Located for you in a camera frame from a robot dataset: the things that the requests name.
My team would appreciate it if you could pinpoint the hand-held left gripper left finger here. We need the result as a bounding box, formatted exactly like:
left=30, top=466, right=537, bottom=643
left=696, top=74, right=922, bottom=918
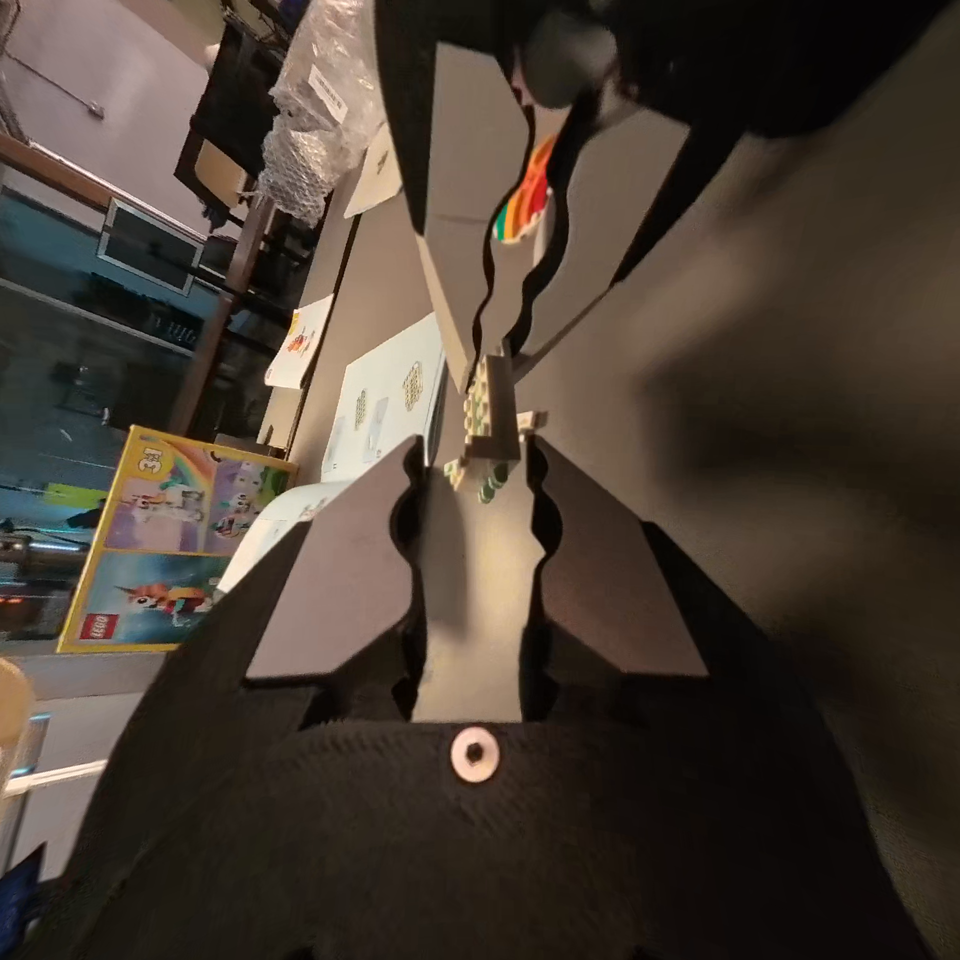
left=246, top=433, right=430, bottom=721

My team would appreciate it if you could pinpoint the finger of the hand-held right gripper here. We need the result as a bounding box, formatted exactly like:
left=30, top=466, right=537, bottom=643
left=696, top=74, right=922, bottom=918
left=506, top=105, right=745, bottom=365
left=373, top=0, right=537, bottom=396

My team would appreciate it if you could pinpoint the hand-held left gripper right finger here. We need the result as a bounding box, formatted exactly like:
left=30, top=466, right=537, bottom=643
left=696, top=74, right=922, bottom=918
left=519, top=433, right=711, bottom=721

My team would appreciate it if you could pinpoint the white and green brick assembly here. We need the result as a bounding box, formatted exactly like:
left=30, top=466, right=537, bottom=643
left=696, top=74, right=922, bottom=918
left=444, top=352, right=524, bottom=505

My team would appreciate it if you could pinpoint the rainbow brick piece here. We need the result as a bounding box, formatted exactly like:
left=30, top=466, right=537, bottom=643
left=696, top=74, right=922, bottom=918
left=491, top=133, right=560, bottom=245

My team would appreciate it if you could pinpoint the white open booklet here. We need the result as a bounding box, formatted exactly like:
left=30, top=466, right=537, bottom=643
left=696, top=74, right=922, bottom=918
left=216, top=480, right=354, bottom=594

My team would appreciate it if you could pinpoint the white paper sheet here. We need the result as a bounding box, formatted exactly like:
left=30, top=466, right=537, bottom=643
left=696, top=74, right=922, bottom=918
left=343, top=120, right=406, bottom=220

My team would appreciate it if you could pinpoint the clear bubble wrap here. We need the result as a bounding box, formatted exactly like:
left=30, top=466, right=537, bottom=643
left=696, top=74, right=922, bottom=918
left=261, top=0, right=391, bottom=226

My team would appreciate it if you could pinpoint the pale blue instruction booklet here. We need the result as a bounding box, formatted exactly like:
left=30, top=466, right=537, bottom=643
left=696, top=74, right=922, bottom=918
left=321, top=311, right=451, bottom=485

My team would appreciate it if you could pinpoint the yellow toy brick box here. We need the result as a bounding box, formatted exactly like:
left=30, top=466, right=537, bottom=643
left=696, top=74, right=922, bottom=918
left=56, top=425, right=300, bottom=655

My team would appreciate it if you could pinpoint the white leaflet with orange picture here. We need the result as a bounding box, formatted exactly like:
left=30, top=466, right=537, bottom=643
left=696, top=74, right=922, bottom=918
left=264, top=292, right=336, bottom=390

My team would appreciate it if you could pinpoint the black chair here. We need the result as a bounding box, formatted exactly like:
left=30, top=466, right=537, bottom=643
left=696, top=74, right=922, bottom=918
left=174, top=15, right=290, bottom=226

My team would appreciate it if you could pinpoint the white framed window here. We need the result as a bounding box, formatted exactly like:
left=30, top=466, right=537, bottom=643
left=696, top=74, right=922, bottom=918
left=97, top=196, right=207, bottom=295

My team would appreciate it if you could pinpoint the brown wooden post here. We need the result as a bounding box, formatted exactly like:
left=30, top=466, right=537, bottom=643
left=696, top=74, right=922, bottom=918
left=168, top=187, right=275, bottom=436

